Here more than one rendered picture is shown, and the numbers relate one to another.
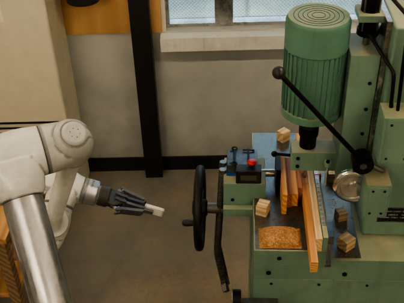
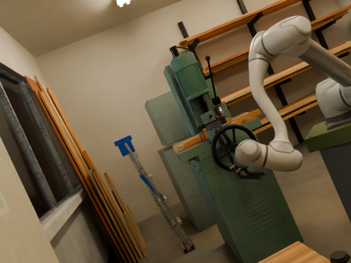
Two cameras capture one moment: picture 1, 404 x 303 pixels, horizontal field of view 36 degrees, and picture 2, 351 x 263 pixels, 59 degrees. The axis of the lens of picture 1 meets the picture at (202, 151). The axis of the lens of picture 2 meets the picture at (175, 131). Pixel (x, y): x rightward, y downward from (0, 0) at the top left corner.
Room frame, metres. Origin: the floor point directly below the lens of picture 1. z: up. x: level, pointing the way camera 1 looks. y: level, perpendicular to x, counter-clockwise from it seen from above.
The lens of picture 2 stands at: (2.19, 1.83, 1.11)
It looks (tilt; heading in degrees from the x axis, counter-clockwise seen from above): 2 degrees down; 260
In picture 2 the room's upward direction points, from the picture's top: 24 degrees counter-clockwise
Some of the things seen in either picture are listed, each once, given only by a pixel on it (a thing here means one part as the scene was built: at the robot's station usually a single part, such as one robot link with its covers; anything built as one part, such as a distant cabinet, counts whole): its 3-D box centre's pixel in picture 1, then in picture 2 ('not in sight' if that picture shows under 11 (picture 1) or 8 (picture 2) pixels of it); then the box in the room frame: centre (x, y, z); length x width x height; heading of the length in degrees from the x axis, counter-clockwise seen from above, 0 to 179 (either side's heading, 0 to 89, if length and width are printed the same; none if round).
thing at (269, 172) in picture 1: (268, 172); not in sight; (1.59, -0.21, 0.95); 0.09 x 0.07 x 0.09; 176
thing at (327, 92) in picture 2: not in sight; (332, 96); (0.95, 0.15, 0.86); 0.18 x 0.16 x 0.22; 112
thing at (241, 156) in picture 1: (243, 164); (215, 122); (1.59, -0.13, 0.99); 0.13 x 0.11 x 0.06; 176
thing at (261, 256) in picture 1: (269, 191); (219, 139); (1.59, -0.22, 0.87); 0.61 x 0.30 x 0.06; 176
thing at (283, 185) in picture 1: (282, 183); (218, 128); (1.55, -0.25, 0.94); 0.21 x 0.01 x 0.08; 176
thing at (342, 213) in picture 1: (341, 214); not in sight; (1.53, -0.45, 0.82); 0.03 x 0.03 x 0.03; 13
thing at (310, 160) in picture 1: (312, 157); (208, 118); (1.56, -0.35, 1.03); 0.14 x 0.07 x 0.09; 86
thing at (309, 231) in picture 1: (305, 194); (221, 129); (1.51, -0.32, 0.92); 0.62 x 0.02 x 0.04; 176
